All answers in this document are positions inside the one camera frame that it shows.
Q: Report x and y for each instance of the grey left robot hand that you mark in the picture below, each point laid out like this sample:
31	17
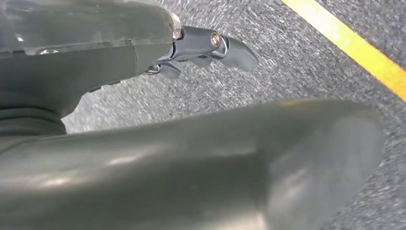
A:
79	47

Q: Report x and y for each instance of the yellow floor tape square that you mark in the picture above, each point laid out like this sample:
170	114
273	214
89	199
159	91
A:
355	47

